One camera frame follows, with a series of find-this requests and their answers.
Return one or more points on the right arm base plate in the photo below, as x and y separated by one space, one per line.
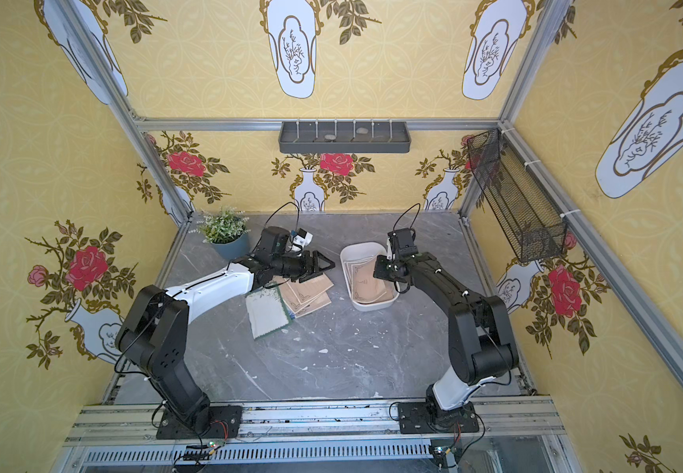
426 417

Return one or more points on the potted green plant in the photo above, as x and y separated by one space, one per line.
227 232

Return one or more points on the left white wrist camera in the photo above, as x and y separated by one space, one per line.
300 239

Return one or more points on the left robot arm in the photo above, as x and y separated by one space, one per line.
154 335

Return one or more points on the white oval storage box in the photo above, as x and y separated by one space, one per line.
356 252

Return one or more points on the grey wall shelf tray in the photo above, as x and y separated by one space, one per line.
347 136

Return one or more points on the black wire mesh basket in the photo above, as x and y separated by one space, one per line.
529 220

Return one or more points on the pink lined stationery paper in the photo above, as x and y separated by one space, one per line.
365 289

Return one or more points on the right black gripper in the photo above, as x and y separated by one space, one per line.
384 269

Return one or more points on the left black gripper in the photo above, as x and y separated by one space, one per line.
306 265

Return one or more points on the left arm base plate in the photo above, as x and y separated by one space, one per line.
215 422

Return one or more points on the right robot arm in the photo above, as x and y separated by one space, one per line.
481 345

